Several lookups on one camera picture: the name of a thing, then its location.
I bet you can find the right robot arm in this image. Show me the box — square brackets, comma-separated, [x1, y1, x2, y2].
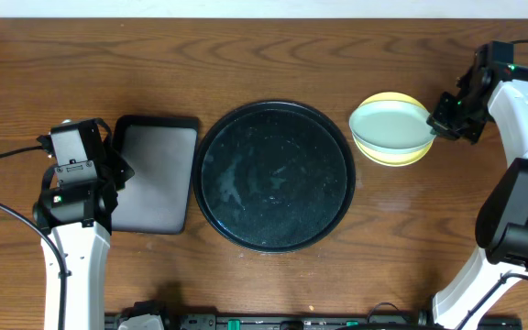
[425, 41, 528, 329]

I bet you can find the light blue plate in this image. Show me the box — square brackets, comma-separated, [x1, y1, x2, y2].
[348, 101, 435, 154]

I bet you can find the black round tray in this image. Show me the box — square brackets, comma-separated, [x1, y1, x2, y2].
[192, 100, 356, 254]

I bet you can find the black rectangular water tray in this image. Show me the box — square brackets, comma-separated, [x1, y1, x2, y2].
[112, 115, 199, 235]

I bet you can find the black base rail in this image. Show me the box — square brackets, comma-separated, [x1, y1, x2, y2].
[104, 300, 523, 330]

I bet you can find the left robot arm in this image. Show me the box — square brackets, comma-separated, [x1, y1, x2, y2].
[33, 118, 134, 329]

